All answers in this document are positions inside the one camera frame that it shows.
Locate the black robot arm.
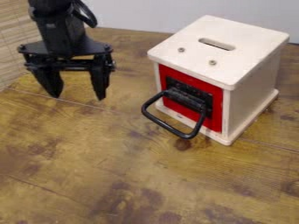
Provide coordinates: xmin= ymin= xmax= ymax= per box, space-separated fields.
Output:
xmin=17 ymin=0 xmax=116 ymax=99

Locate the black metal drawer handle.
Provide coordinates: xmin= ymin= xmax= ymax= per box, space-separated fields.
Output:
xmin=141 ymin=87 xmax=208 ymax=139

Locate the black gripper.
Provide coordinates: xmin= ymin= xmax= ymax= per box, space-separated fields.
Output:
xmin=17 ymin=12 xmax=116 ymax=101

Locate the white wooden box cabinet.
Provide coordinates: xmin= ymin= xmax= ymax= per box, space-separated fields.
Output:
xmin=146 ymin=15 xmax=289 ymax=145

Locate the red wooden drawer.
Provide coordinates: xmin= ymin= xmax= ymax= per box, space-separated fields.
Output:
xmin=158 ymin=65 xmax=223 ymax=132

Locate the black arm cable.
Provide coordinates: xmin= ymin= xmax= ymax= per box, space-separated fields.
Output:
xmin=70 ymin=0 xmax=98 ymax=29

